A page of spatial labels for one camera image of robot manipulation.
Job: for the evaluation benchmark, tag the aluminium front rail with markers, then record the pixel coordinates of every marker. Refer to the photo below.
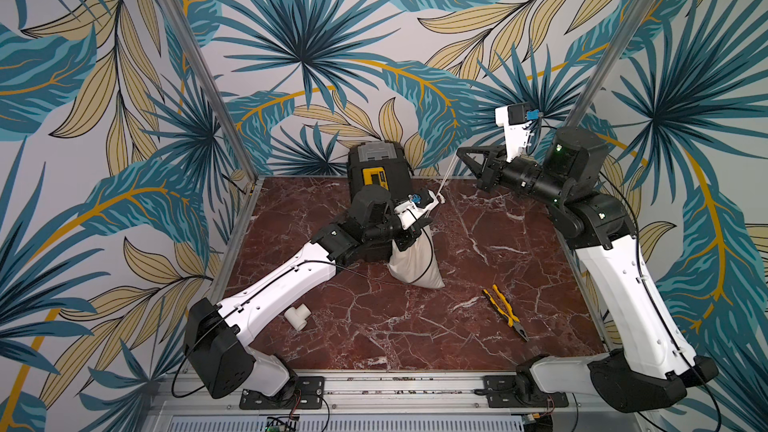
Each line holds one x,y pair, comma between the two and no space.
383,401

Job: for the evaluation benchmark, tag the yellow black pliers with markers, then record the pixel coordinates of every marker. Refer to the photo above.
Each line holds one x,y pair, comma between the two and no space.
504,308

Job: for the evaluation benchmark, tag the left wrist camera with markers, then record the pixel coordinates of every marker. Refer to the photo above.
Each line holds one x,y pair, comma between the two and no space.
414,213

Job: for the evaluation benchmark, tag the cream cloth soil bag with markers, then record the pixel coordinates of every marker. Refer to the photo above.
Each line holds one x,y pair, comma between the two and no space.
418,265

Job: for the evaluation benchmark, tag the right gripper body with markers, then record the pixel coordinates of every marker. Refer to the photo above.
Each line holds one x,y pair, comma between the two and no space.
490,167

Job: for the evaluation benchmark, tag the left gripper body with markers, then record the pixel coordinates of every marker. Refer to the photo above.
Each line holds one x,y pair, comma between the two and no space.
401,237

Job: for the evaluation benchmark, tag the black yellow toolbox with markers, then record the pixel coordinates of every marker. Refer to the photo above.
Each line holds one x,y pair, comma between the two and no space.
380,163

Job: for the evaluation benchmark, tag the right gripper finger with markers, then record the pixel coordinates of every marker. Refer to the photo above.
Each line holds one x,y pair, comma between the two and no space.
478,154
476,164

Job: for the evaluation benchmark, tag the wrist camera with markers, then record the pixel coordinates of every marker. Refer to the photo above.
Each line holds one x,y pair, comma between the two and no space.
414,213
517,122

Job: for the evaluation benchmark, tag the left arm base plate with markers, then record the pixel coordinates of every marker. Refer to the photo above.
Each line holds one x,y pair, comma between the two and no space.
300,393

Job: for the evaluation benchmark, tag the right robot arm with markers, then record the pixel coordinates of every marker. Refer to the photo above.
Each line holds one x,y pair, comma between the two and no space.
655,365

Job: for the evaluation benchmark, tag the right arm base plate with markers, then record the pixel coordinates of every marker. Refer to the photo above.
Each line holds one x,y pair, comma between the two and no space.
513,391

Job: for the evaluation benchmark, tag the white pipe fitting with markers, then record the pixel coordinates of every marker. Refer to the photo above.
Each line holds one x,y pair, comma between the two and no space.
297,317

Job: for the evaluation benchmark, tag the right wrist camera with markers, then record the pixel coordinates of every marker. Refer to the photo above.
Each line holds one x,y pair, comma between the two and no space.
517,122

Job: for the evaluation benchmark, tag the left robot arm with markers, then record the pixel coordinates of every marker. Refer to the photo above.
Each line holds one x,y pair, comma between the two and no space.
218,336

